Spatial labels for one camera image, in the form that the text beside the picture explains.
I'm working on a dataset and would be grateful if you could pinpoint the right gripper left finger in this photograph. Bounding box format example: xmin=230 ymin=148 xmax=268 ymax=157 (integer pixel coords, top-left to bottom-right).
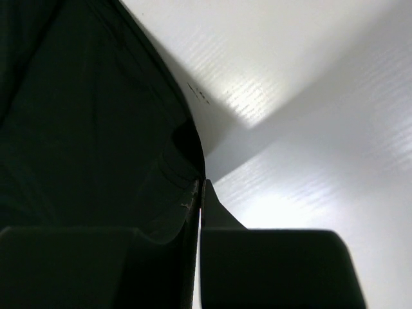
xmin=1 ymin=182 xmax=200 ymax=308

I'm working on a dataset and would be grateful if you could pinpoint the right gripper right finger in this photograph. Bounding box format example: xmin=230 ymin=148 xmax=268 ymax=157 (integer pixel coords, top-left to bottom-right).
xmin=200 ymin=180 xmax=366 ymax=308

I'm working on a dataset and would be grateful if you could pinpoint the black t shirt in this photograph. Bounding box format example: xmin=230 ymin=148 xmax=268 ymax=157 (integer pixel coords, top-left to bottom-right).
xmin=1 ymin=1 xmax=204 ymax=242

